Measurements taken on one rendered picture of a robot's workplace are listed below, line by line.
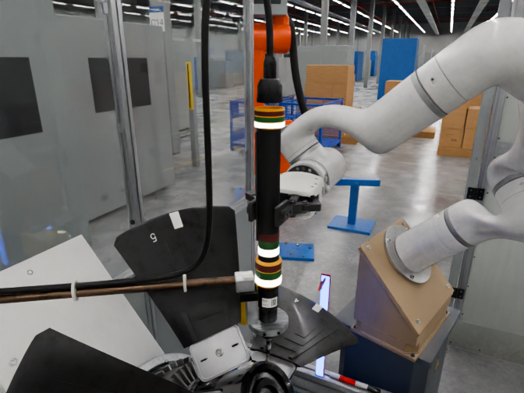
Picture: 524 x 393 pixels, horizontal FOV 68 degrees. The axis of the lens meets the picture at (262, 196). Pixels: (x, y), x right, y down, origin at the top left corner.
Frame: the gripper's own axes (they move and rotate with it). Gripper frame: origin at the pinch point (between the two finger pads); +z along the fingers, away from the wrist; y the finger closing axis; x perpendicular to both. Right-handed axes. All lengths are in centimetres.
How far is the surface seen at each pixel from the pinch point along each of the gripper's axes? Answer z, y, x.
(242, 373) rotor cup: 10.3, -0.7, -22.7
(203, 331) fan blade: 6.7, 8.8, -20.8
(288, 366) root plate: -1.9, -3.3, -30.5
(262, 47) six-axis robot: -359, 177, 37
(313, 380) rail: -35, 2, -66
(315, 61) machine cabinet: -1022, 339, 23
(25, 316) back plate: 18.3, 37.5, -19.6
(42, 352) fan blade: 30.9, 12.1, -7.5
